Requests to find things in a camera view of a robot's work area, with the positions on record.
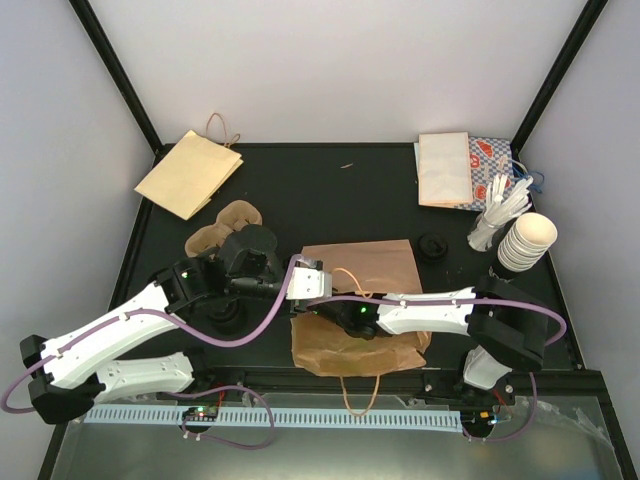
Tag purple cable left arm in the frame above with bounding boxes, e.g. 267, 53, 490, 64
0, 253, 311, 450

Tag brown kraft paper bag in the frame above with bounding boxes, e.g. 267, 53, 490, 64
290, 239, 432, 417

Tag black frame post left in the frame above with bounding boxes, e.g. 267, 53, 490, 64
69, 0, 163, 156

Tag black lid stack left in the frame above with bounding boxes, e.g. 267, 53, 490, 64
206, 300, 247, 335

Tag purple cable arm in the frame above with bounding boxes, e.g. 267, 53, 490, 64
0, 253, 311, 450
304, 294, 567, 445

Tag black lid stack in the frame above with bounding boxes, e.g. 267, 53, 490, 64
206, 300, 247, 335
417, 233, 449, 262

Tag blue checkered paper bag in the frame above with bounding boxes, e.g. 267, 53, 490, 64
457, 136, 545, 212

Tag stack of white paper cups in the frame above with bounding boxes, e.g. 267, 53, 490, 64
489, 213, 558, 281

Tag black frame post right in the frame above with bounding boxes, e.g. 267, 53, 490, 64
510, 0, 609, 158

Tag bundle of white straws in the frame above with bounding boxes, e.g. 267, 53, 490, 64
467, 173, 533, 252

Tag black lid stack right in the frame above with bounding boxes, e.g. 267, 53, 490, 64
417, 233, 449, 262

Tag tan paper bag with handles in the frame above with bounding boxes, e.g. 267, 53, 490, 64
135, 112, 243, 220

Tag light blue cable duct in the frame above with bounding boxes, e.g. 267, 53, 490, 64
84, 404, 463, 433

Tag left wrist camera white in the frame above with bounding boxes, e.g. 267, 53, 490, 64
285, 257, 332, 301

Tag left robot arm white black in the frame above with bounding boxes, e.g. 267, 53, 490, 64
20, 225, 290, 425

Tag stacked pulp cup carriers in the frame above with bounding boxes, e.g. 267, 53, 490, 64
184, 200, 262, 257

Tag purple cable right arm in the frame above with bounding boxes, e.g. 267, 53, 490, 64
304, 294, 567, 445

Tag black frame post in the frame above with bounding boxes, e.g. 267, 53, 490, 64
510, 0, 609, 158
69, 0, 163, 156

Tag white paper bag brown trim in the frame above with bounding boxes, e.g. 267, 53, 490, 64
417, 132, 473, 207

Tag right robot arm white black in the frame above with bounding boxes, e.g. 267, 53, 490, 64
310, 277, 549, 391

